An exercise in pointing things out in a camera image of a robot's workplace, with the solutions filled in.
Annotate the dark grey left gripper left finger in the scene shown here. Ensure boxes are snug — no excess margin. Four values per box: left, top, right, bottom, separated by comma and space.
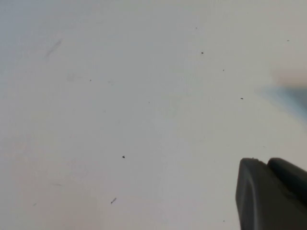
235, 157, 307, 230

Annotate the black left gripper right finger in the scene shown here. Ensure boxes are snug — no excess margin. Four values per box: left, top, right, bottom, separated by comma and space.
266, 157, 307, 207

